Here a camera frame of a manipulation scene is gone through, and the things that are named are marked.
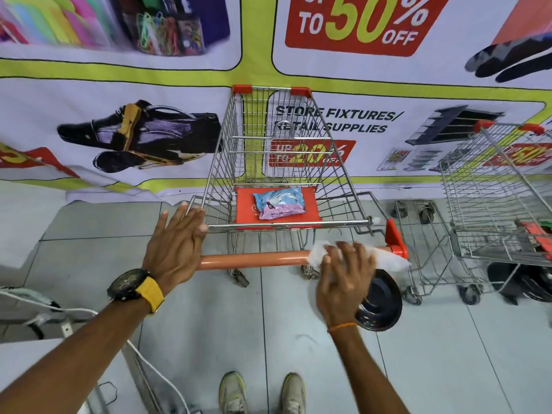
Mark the person's left hand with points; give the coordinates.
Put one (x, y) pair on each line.
(172, 250)

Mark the person's right hand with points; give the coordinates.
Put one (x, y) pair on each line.
(345, 288)

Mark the person's left thumb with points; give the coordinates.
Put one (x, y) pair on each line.
(202, 229)

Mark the person's left little finger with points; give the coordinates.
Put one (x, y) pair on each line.
(164, 224)

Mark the person's right little finger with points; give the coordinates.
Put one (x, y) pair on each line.
(373, 269)

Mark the person's right middle finger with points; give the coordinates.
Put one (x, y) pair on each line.
(353, 255)

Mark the person's right thumb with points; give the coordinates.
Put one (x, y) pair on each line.
(324, 260)

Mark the white wet wipe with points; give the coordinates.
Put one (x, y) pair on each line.
(388, 257)

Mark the person's right forearm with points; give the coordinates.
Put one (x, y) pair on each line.
(366, 375)

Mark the person's left forearm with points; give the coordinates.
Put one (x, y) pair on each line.
(69, 362)

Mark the black round bowl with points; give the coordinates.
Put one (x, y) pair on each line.
(381, 303)

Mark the blue and purple wipes packet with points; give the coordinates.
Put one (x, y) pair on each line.
(279, 203)

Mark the steel shopping cart red corners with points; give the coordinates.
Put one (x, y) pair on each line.
(487, 198)

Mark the person's right shoe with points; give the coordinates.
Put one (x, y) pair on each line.
(293, 394)

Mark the person's shoe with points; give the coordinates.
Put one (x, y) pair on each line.
(293, 394)
(233, 394)

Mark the printed advertising banner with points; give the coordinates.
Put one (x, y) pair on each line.
(129, 81)

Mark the black glossy object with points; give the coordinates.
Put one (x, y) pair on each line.
(530, 282)

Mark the person's left shoe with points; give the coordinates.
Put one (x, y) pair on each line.
(233, 394)

